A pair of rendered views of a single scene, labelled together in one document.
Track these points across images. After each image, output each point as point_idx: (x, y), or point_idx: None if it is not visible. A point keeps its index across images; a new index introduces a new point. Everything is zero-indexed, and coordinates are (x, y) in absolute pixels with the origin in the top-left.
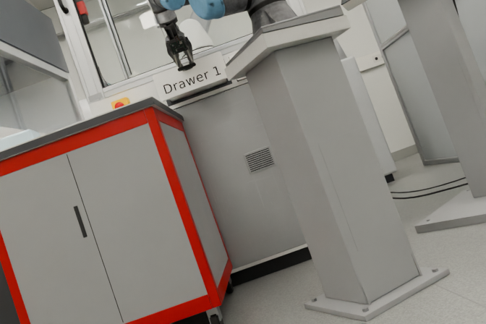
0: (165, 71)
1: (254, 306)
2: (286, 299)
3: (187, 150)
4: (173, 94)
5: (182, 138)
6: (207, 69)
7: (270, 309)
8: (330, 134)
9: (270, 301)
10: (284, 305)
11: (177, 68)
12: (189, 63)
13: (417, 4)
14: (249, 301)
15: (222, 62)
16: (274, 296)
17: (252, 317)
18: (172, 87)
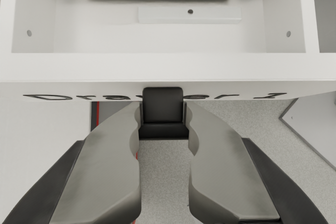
0: (17, 82)
1: (153, 160)
2: (175, 171)
3: (110, 103)
4: (78, 100)
5: (103, 111)
6: (246, 93)
7: (164, 182)
8: None
9: (164, 161)
10: (174, 183)
11: (100, 83)
12: (188, 126)
13: None
14: (148, 144)
15: (323, 91)
16: (167, 152)
17: (152, 186)
18: (73, 97)
